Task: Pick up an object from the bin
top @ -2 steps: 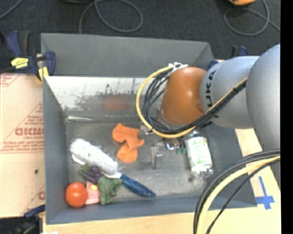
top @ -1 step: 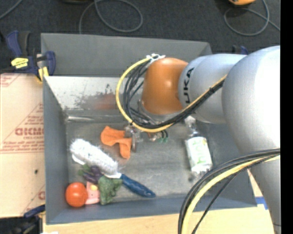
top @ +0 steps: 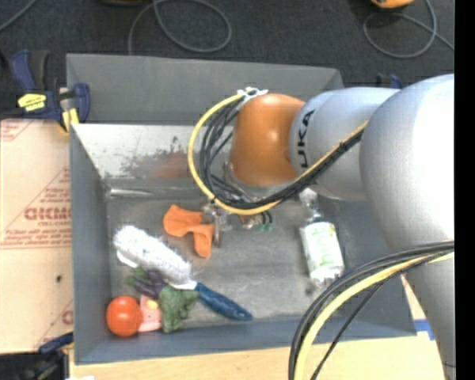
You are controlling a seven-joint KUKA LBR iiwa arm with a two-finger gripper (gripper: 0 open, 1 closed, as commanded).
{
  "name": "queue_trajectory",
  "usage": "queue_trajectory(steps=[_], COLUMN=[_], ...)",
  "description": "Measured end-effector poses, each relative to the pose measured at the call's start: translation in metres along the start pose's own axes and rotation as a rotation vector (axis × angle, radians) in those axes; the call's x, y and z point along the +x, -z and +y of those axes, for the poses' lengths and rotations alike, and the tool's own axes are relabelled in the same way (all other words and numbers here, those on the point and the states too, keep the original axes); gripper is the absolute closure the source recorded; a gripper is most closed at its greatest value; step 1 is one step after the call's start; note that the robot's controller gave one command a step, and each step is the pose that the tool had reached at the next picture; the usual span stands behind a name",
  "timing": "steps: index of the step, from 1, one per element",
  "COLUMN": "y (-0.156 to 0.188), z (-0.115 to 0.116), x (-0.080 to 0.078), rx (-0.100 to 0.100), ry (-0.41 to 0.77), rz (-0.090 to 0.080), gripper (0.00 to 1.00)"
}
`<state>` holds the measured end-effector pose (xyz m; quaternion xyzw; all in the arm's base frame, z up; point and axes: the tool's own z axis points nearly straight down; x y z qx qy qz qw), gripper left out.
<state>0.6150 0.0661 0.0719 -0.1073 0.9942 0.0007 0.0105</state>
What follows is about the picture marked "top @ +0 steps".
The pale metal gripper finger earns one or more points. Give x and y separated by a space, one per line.
217 232
208 213

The orange cloth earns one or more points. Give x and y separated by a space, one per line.
182 222

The purple toy vegetable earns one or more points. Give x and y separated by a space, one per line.
152 283

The green toy vegetable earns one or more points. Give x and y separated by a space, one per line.
176 307

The clear plastic bottle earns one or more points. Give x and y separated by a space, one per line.
322 251

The pink toy figure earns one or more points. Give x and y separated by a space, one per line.
152 317

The orange ball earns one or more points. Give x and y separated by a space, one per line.
122 316

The grey metal bin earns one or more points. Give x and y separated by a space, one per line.
142 93

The brown cardboard board red print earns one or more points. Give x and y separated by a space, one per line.
31 212

